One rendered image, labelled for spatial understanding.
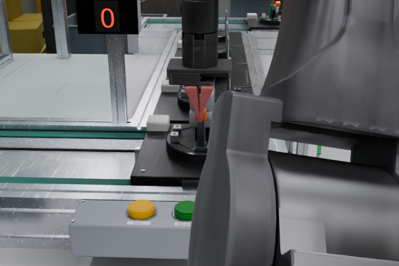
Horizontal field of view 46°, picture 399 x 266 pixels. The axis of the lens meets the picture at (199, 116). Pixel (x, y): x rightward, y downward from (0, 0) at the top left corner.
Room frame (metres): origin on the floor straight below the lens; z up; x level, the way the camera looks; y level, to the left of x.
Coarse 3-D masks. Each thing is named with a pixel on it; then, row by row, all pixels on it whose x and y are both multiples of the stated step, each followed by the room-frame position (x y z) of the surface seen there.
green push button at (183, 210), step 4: (176, 204) 0.62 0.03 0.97; (180, 204) 0.62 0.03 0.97; (184, 204) 0.62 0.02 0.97; (188, 204) 0.62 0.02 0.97; (192, 204) 0.62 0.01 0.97; (176, 208) 0.61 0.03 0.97; (180, 208) 0.61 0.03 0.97; (184, 208) 0.61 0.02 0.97; (188, 208) 0.61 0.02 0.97; (192, 208) 0.61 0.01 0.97; (176, 212) 0.60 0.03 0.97; (180, 212) 0.60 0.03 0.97; (184, 212) 0.60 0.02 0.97; (188, 212) 0.60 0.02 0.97; (192, 212) 0.60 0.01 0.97; (176, 216) 0.60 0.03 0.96; (180, 216) 0.60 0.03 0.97; (184, 216) 0.60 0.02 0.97; (188, 216) 0.60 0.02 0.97
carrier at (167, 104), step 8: (168, 80) 1.20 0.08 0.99; (168, 88) 1.16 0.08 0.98; (176, 88) 1.16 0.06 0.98; (216, 88) 1.14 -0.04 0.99; (224, 88) 1.13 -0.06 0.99; (232, 88) 1.19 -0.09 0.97; (240, 88) 1.19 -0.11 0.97; (248, 88) 1.19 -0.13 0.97; (160, 96) 1.13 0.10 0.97; (168, 96) 1.13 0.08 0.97; (176, 96) 1.13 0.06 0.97; (184, 96) 1.06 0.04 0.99; (216, 96) 1.07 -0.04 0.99; (160, 104) 1.07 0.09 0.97; (168, 104) 1.07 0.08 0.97; (176, 104) 1.07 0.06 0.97; (184, 104) 1.04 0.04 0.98; (160, 112) 1.02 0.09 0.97; (168, 112) 1.02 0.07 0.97; (176, 112) 1.02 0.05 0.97; (184, 112) 1.02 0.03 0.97; (176, 120) 0.97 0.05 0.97; (184, 120) 0.97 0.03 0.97
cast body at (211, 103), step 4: (200, 88) 0.82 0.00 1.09; (200, 92) 0.82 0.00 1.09; (212, 92) 0.82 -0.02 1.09; (212, 96) 0.81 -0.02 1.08; (208, 100) 0.81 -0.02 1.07; (212, 100) 0.81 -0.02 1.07; (208, 104) 0.81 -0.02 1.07; (212, 104) 0.81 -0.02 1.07; (192, 108) 0.81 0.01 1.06; (208, 108) 0.81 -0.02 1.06; (212, 108) 0.81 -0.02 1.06; (192, 112) 0.80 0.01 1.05; (208, 112) 0.80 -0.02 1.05; (192, 116) 0.80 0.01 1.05; (208, 116) 0.80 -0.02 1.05; (192, 120) 0.80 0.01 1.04; (208, 120) 0.80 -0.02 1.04; (192, 124) 0.80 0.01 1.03; (196, 124) 0.80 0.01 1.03; (208, 124) 0.80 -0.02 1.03
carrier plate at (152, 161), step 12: (156, 132) 0.90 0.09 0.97; (168, 132) 0.90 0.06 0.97; (144, 144) 0.84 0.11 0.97; (156, 144) 0.84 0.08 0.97; (144, 156) 0.79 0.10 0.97; (156, 156) 0.79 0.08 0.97; (168, 156) 0.79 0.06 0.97; (144, 168) 0.74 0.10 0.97; (156, 168) 0.74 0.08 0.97; (168, 168) 0.74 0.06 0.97; (180, 168) 0.74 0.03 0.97; (192, 168) 0.74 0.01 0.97; (132, 180) 0.72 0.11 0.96; (144, 180) 0.71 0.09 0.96; (156, 180) 0.71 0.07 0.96; (168, 180) 0.71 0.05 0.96; (180, 180) 0.71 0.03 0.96
